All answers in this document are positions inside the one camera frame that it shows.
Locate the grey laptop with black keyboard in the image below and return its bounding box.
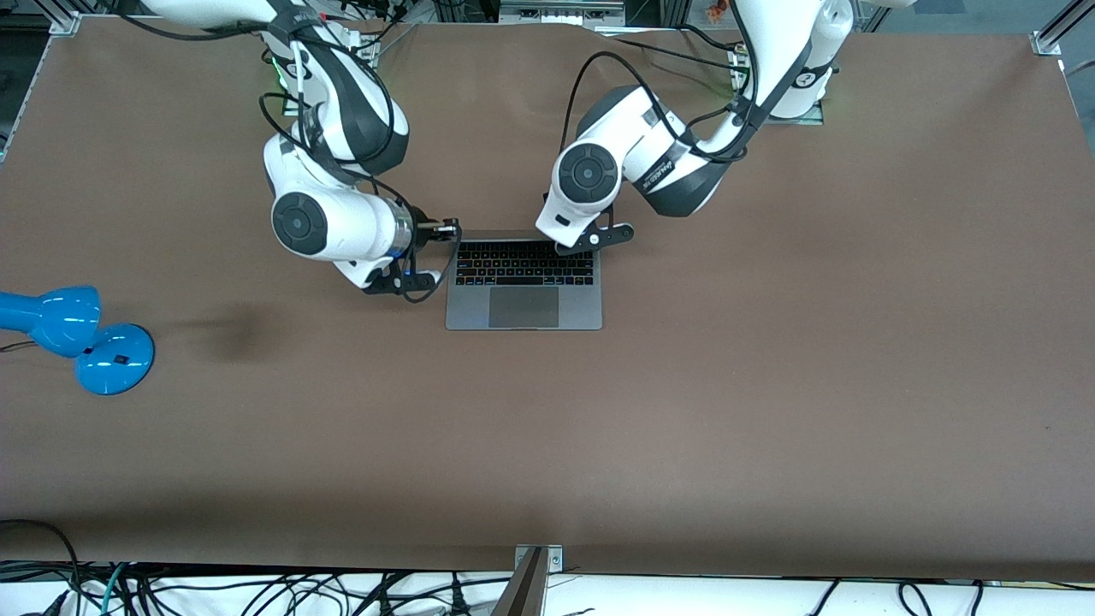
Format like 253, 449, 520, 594
445, 236, 604, 332

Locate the grey equipment box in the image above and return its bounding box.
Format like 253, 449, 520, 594
499, 0, 627, 27

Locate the blue desk lamp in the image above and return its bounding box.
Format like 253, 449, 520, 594
0, 286, 157, 396

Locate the white cloth sheet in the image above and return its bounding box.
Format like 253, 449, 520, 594
0, 565, 1095, 616

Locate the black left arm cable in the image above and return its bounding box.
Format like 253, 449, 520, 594
559, 50, 755, 165

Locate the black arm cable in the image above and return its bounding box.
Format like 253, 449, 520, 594
258, 34, 465, 305
559, 50, 755, 165

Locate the long black base cable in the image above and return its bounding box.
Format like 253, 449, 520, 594
609, 36, 742, 74

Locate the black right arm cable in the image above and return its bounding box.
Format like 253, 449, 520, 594
258, 34, 465, 305

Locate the short black base cable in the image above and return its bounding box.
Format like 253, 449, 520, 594
681, 23, 742, 52

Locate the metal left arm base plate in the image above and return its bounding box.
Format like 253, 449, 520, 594
727, 43, 827, 127

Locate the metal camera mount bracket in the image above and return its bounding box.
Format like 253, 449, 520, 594
491, 544, 565, 616

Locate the teal cable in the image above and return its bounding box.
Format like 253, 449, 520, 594
99, 562, 131, 616

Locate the aluminium frame corner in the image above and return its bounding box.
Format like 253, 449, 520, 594
1030, 0, 1095, 57
34, 0, 84, 38

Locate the black looped cable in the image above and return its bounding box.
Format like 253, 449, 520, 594
0, 518, 83, 616

